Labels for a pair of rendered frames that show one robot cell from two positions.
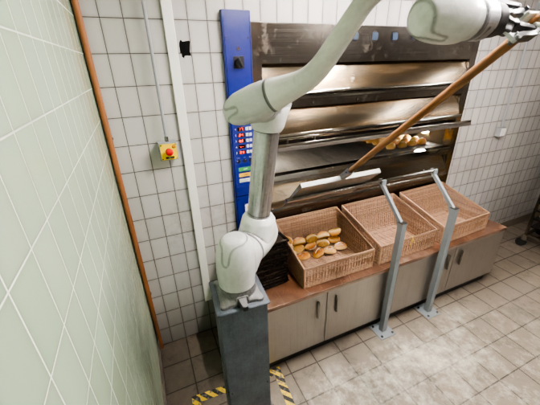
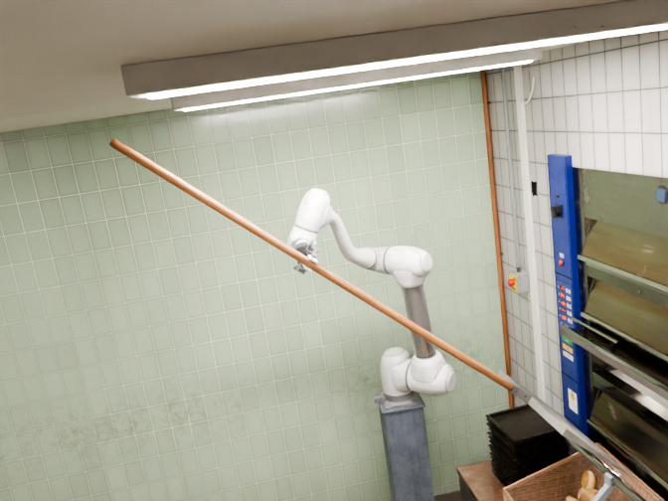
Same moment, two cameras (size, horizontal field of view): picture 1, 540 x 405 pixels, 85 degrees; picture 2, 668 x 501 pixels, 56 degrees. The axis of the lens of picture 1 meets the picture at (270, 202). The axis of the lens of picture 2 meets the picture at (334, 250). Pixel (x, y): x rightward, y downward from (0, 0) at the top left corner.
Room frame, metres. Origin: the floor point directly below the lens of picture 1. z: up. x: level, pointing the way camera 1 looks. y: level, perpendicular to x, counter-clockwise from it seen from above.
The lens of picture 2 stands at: (1.54, -2.76, 2.48)
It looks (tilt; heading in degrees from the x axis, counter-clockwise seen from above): 13 degrees down; 105
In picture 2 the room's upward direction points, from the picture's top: 8 degrees counter-clockwise
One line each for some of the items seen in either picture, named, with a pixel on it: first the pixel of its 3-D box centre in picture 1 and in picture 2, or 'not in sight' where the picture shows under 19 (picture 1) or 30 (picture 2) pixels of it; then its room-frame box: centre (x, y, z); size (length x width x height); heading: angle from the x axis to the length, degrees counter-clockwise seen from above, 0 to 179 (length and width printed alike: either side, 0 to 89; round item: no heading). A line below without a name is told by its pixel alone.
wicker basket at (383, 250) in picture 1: (386, 225); not in sight; (2.03, -0.92, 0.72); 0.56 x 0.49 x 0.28; 113
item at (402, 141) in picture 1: (386, 137); not in sight; (2.90, -1.16, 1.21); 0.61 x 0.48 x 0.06; 23
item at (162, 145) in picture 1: (168, 150); (519, 280); (1.64, 0.57, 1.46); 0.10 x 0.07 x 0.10; 113
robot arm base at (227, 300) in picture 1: (239, 289); (395, 395); (0.98, 0.14, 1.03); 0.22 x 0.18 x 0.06; 19
